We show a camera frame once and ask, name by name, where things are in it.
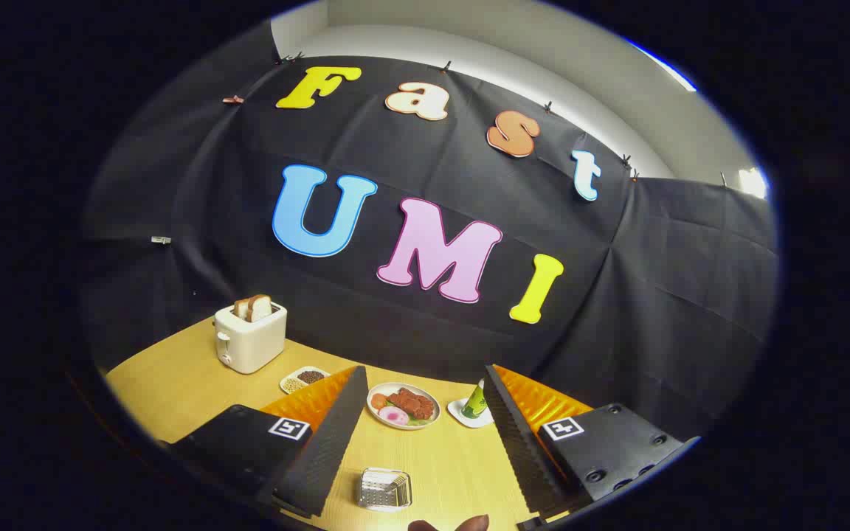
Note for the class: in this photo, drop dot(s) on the white divided dish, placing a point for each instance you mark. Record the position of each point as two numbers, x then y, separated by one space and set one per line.
305 390

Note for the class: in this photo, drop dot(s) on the white oval food plate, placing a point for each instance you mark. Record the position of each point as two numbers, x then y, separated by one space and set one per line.
432 404

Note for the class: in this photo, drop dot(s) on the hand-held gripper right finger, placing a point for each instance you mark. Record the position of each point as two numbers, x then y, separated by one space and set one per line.
517 442

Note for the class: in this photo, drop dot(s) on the green label bottle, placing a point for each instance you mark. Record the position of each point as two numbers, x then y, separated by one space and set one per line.
474 402

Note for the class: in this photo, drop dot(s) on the brown meat piece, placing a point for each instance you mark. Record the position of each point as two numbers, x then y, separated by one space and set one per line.
412 403

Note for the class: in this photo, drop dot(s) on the white bread slice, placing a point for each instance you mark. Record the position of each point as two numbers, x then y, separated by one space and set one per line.
260 306

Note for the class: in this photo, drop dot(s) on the perforated metal tray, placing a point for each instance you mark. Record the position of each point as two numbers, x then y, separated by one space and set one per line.
384 490

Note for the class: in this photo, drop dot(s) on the green lettuce leaf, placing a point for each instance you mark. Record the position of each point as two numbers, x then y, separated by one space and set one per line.
417 421

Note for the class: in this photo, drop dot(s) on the white toaster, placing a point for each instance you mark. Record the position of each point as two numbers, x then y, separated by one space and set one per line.
255 343

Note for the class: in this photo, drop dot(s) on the orange tomato slice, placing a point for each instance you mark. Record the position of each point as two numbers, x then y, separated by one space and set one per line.
378 400

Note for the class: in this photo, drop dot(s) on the dark brown beans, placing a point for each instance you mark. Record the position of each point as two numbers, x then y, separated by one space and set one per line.
311 376

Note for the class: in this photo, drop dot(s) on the white square coaster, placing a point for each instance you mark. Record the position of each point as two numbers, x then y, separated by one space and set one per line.
462 415

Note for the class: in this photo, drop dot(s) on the pink round food slice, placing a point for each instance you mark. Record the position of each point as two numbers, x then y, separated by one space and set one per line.
393 415

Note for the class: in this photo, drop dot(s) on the brown bread slice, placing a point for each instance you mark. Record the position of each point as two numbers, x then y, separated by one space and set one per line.
240 308

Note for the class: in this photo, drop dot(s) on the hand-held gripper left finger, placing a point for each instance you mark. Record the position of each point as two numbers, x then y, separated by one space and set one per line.
325 442

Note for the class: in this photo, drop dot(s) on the yellow soybeans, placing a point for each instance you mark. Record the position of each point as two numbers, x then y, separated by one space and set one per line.
293 384

